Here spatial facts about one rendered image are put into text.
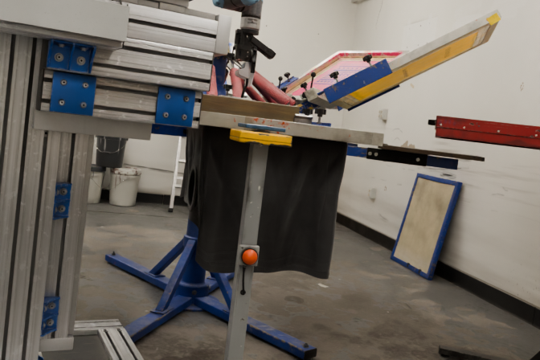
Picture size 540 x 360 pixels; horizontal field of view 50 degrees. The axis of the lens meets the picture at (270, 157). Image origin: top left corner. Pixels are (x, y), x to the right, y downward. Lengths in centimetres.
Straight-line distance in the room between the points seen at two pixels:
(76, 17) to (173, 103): 33
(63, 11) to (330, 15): 574
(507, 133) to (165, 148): 434
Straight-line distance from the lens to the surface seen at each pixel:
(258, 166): 143
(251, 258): 142
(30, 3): 118
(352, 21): 687
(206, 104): 218
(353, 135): 170
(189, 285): 310
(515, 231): 400
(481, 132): 263
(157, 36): 134
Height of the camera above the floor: 97
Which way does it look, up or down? 3 degrees down
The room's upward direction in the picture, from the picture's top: 7 degrees clockwise
